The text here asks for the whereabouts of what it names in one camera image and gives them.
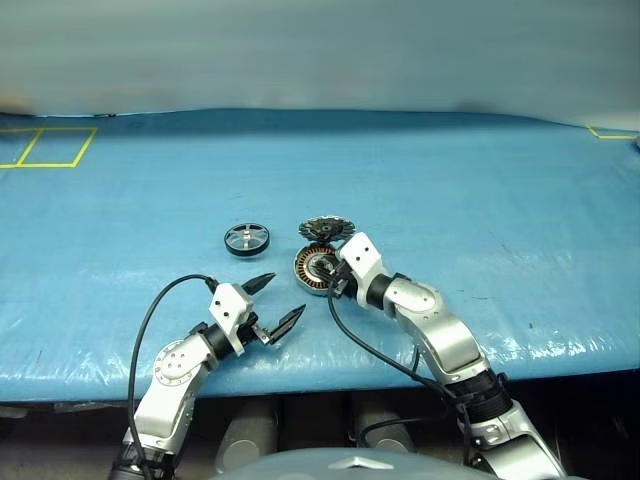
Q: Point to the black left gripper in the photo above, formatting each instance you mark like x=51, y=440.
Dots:
x=250, y=325

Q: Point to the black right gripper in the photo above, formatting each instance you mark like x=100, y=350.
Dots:
x=345, y=282

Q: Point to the silver round motor housing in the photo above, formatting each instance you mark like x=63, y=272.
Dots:
x=302, y=265

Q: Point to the round motor housing lid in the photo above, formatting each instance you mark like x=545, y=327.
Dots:
x=325, y=229

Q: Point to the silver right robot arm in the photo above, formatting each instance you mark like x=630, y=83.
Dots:
x=440, y=325

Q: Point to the blue plastic table cover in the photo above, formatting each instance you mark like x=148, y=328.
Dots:
x=400, y=175

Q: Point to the grey cylindrical shape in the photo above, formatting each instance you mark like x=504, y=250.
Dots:
x=245, y=435
x=380, y=425

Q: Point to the grey robot torso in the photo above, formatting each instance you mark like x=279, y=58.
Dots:
x=300, y=465

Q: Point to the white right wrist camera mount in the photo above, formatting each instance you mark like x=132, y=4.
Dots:
x=362, y=260

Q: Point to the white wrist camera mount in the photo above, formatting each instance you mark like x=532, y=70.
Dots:
x=227, y=305
x=362, y=260

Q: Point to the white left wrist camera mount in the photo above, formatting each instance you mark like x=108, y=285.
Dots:
x=227, y=305

